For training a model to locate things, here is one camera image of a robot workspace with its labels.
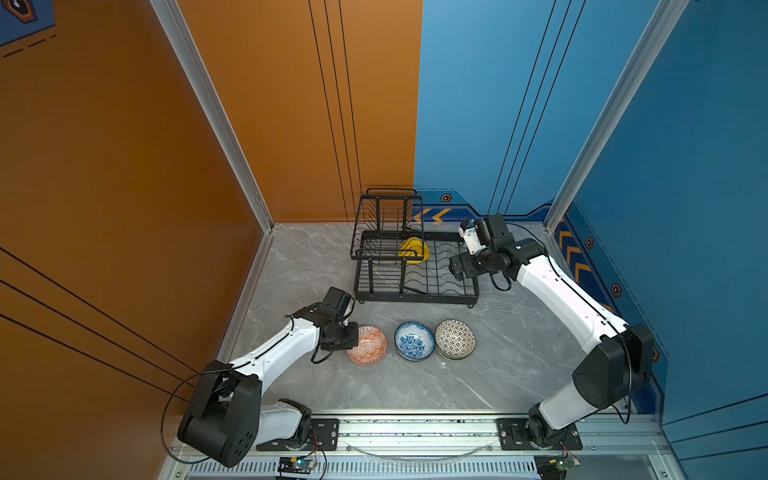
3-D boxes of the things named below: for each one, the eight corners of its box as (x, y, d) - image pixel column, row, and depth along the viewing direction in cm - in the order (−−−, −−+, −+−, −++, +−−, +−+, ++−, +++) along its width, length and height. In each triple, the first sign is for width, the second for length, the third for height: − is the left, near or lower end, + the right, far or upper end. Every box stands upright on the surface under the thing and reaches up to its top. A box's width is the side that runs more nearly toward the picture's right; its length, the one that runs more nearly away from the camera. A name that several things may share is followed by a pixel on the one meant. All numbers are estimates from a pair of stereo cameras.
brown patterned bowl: (436, 362, 86) (438, 355, 82) (433, 327, 94) (435, 318, 89) (475, 362, 86) (479, 355, 82) (468, 326, 94) (472, 318, 89)
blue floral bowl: (394, 366, 86) (394, 358, 81) (394, 331, 93) (394, 321, 88) (434, 366, 86) (437, 357, 81) (431, 330, 93) (433, 321, 88)
